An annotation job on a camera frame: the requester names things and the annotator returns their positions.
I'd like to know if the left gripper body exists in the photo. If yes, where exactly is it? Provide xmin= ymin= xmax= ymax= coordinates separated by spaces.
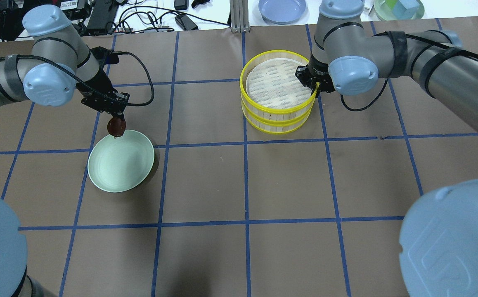
xmin=82 ymin=70 xmax=130 ymax=115

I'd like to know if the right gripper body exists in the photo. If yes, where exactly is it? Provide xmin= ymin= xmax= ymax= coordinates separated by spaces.
xmin=295 ymin=62 xmax=334 ymax=93

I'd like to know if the brown steamed bun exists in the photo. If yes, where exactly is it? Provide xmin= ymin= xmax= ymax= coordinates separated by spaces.
xmin=107 ymin=116 xmax=126 ymax=138

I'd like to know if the yellow bamboo steamer tray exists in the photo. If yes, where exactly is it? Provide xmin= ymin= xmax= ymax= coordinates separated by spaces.
xmin=241 ymin=100 xmax=315 ymax=135

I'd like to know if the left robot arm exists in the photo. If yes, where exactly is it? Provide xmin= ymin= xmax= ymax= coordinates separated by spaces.
xmin=0 ymin=5 xmax=128 ymax=297

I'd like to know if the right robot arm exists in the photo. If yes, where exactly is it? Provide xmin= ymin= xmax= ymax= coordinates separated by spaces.
xmin=308 ymin=0 xmax=478 ymax=297

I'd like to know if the light green plate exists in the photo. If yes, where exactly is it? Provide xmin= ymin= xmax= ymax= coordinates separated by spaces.
xmin=87 ymin=130 xmax=155 ymax=193

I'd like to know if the blue plate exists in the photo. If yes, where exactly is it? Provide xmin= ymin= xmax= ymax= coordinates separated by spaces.
xmin=258 ymin=0 xmax=307 ymax=25

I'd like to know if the green plate with blocks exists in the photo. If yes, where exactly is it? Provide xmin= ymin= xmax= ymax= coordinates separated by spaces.
xmin=374 ymin=0 xmax=425 ymax=21

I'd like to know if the black power adapter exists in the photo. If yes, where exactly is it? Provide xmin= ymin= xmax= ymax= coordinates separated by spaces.
xmin=174 ymin=14 xmax=199 ymax=31

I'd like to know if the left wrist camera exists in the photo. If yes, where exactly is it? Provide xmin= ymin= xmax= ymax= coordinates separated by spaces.
xmin=90 ymin=47 xmax=120 ymax=69

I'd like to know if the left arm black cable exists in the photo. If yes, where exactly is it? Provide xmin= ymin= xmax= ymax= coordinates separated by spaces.
xmin=37 ymin=50 xmax=155 ymax=107

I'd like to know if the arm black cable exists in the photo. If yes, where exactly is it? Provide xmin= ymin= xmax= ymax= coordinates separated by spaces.
xmin=37 ymin=50 xmax=155 ymax=107
xmin=340 ymin=78 xmax=389 ymax=112

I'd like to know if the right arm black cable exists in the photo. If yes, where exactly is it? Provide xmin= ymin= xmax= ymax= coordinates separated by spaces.
xmin=340 ymin=78 xmax=389 ymax=112

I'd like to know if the aluminium frame post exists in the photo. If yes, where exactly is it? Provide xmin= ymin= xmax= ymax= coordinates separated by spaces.
xmin=229 ymin=0 xmax=251 ymax=33

